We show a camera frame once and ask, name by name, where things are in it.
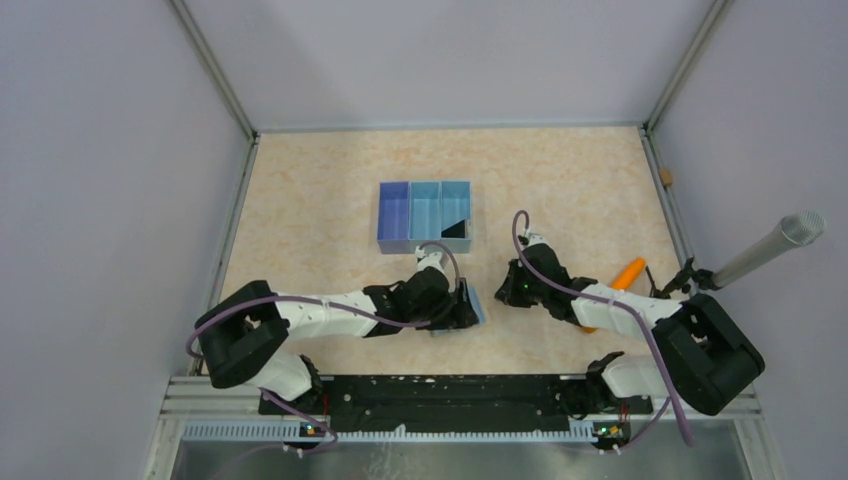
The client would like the beige card holder wallet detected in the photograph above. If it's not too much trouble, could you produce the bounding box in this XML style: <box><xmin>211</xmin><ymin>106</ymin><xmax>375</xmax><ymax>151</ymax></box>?
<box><xmin>426</xmin><ymin>277</ymin><xmax>485</xmax><ymax>336</ymax></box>

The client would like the black credit card stack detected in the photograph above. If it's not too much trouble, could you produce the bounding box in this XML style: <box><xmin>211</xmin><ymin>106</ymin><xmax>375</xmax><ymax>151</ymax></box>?
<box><xmin>441</xmin><ymin>219</ymin><xmax>469</xmax><ymax>239</ymax></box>

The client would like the blue three-compartment box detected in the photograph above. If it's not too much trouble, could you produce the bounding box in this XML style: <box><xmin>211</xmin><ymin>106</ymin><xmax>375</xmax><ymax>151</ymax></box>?
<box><xmin>376</xmin><ymin>180</ymin><xmax>473</xmax><ymax>255</ymax></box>

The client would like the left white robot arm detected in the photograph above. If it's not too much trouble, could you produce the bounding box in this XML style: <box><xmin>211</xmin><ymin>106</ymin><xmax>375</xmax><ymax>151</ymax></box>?
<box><xmin>187</xmin><ymin>267</ymin><xmax>485</xmax><ymax>414</ymax></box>

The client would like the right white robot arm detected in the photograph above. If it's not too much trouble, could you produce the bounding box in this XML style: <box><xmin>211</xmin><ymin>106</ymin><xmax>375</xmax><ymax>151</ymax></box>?
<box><xmin>495</xmin><ymin>243</ymin><xmax>765</xmax><ymax>416</ymax></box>

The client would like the orange cylindrical object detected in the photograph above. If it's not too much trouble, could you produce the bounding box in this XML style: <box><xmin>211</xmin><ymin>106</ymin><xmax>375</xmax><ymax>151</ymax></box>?
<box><xmin>583</xmin><ymin>257</ymin><xmax>646</xmax><ymax>336</ymax></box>

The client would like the small tan block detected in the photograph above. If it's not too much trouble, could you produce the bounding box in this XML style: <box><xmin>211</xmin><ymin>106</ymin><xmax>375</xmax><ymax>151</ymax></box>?
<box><xmin>658</xmin><ymin>168</ymin><xmax>674</xmax><ymax>188</ymax></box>

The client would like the silver microphone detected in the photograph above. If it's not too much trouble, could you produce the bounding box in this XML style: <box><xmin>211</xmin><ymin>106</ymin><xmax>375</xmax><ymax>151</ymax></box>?
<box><xmin>649</xmin><ymin>210</ymin><xmax>827</xmax><ymax>299</ymax></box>

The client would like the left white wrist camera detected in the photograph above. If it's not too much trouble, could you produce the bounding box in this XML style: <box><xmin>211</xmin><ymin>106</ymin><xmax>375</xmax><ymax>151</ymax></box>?
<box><xmin>414</xmin><ymin>246</ymin><xmax>446</xmax><ymax>276</ymax></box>

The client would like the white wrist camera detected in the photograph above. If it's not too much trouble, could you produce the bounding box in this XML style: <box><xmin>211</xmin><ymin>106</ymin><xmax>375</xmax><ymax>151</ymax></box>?
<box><xmin>414</xmin><ymin>246</ymin><xmax>446</xmax><ymax>276</ymax></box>
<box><xmin>518</xmin><ymin>228</ymin><xmax>548</xmax><ymax>249</ymax></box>

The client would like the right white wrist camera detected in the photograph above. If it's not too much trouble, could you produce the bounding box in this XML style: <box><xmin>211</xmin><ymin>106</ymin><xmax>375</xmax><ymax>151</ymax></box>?
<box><xmin>518</xmin><ymin>228</ymin><xmax>548</xmax><ymax>249</ymax></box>

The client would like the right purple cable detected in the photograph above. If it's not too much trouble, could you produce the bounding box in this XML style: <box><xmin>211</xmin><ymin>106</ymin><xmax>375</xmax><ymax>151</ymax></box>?
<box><xmin>511</xmin><ymin>210</ymin><xmax>697</xmax><ymax>448</ymax></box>

